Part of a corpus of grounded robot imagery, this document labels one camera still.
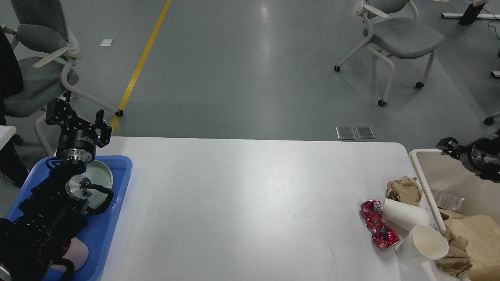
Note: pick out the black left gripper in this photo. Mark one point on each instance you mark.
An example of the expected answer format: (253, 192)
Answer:
(76, 144)

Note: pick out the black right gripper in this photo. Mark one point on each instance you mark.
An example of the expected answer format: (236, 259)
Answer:
(471, 156)

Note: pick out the silver foil bag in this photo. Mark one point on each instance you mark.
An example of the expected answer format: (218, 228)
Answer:
(448, 201)

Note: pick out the green plate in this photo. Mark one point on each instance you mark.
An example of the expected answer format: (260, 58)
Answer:
(97, 173)

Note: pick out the brown paper napkin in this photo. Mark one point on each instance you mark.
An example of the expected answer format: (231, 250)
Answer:
(405, 190)

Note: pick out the white paper cup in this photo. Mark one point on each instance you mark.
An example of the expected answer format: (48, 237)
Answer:
(404, 215)
(422, 244)

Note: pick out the brown paper front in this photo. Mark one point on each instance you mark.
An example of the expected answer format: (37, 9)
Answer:
(456, 262)

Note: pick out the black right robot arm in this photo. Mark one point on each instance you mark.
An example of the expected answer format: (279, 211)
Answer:
(492, 150)

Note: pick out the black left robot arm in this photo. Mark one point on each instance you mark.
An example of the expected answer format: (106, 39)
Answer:
(54, 213)

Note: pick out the beige plastic bin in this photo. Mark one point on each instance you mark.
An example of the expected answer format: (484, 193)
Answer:
(443, 173)

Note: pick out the lying white paper cup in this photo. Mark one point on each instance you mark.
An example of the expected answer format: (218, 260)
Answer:
(404, 215)

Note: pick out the right metal floor plate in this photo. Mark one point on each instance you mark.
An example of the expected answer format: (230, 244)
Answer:
(365, 132)

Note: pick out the metal floor plate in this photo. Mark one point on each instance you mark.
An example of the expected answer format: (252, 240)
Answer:
(365, 132)
(345, 133)

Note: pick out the grey office chair left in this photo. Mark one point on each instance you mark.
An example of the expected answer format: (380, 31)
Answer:
(42, 28)

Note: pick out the left metal floor plate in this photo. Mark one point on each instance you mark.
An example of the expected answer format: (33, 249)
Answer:
(345, 133)

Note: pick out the red foil wrapper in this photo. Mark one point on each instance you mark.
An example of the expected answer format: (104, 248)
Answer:
(383, 236)

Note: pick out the blue plastic tray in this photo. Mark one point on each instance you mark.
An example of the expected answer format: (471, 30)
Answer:
(97, 235)

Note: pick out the grey chair right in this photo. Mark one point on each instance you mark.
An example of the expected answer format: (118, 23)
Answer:
(392, 29)

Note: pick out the pink mug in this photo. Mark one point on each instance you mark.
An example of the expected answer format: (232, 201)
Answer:
(74, 250)

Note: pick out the white desk leg base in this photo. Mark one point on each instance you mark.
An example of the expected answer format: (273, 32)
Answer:
(472, 13)

